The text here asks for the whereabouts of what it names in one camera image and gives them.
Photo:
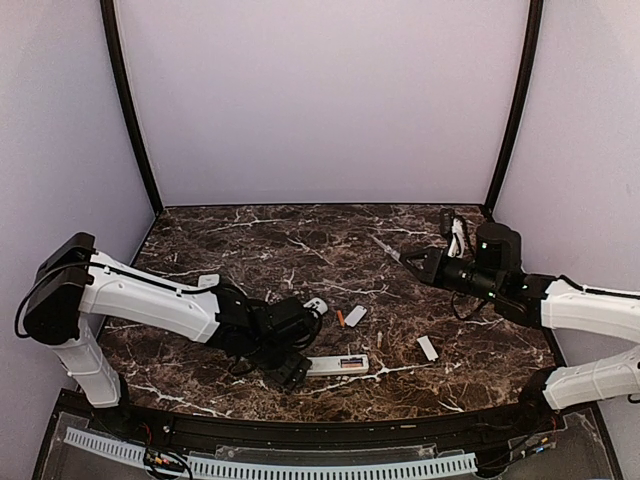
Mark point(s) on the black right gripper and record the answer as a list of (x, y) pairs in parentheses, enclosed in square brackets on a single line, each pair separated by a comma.
[(433, 269)]

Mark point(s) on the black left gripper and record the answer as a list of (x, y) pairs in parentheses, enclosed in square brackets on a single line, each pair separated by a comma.
[(291, 373)]

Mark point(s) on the white remote with QR label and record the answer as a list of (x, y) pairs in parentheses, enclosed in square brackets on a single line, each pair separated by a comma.
[(330, 366)]

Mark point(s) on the white remote with battery compartment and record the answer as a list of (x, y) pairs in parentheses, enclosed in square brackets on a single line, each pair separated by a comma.
[(317, 306)]

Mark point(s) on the white battery cover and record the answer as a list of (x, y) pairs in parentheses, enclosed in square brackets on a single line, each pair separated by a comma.
[(428, 348), (355, 316)]

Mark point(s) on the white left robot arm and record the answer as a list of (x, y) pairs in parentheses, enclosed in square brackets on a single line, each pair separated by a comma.
[(78, 280)]

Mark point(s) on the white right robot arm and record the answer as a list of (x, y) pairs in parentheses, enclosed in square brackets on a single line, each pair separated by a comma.
[(545, 302)]

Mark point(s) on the batteries in QR remote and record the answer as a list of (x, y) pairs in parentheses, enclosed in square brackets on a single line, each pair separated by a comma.
[(353, 362)]

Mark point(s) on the white remote with green buttons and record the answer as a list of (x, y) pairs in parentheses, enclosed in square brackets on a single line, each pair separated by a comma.
[(208, 280)]

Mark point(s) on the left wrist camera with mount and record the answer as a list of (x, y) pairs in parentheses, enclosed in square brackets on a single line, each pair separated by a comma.
[(290, 324)]

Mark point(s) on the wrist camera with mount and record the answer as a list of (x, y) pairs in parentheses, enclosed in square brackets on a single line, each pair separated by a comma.
[(498, 247), (290, 324)]

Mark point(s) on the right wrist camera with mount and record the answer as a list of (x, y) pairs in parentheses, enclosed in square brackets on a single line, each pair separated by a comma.
[(498, 247)]

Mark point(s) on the black curved front rail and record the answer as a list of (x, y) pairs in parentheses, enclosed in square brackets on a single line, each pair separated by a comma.
[(486, 429)]

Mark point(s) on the white slotted cable duct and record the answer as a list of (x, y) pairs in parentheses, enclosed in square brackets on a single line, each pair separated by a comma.
[(197, 466)]

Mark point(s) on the black right rear frame post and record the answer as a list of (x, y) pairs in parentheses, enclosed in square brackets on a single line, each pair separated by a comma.
[(517, 107)]

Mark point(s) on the black frame post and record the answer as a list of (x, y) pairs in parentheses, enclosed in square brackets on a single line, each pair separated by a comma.
[(126, 101), (517, 107)]

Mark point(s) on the black left rear frame post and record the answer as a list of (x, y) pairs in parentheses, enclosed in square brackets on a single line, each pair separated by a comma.
[(126, 101)]

